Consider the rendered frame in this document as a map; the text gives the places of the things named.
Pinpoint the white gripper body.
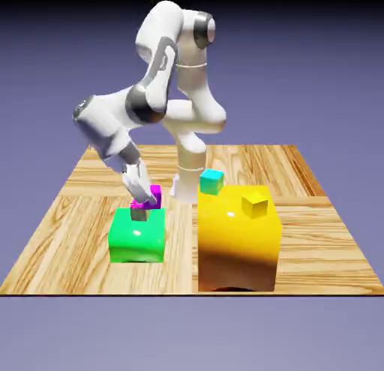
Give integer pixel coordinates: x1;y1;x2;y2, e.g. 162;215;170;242
121;161;158;206

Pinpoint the small magenta cube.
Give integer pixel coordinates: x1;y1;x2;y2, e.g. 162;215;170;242
130;184;163;211

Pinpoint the small cyan cube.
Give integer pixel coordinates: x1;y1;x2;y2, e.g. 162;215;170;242
199;169;225;196

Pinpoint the small yellow cube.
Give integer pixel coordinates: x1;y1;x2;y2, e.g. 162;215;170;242
241;191;269;220

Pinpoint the large green box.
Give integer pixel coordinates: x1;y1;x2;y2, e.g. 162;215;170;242
107;207;168;264

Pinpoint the large yellow box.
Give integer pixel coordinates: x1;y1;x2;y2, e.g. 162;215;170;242
196;184;284;293

